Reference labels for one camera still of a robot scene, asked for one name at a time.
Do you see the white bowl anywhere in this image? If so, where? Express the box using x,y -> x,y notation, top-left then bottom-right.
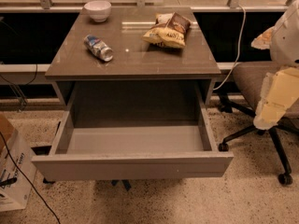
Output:
84,1 -> 111,22

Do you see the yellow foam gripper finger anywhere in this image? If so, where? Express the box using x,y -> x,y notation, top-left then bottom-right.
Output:
253,67 -> 299,130

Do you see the white cardboard box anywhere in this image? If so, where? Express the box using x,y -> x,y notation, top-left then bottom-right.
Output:
0,115 -> 36,212

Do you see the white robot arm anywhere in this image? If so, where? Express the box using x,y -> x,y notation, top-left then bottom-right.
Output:
251,0 -> 299,130

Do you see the grey drawer cabinet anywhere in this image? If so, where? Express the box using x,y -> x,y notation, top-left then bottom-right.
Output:
44,6 -> 222,111

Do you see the black floor cable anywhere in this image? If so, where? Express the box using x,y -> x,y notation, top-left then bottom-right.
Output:
0,131 -> 62,224

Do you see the white hanging cable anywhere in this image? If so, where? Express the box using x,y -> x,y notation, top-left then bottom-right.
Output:
212,5 -> 247,91

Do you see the yellow brown chip bag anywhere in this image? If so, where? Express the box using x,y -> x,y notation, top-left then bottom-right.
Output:
142,12 -> 191,49

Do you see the grey office chair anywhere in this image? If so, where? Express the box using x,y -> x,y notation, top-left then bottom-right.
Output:
218,61 -> 299,185

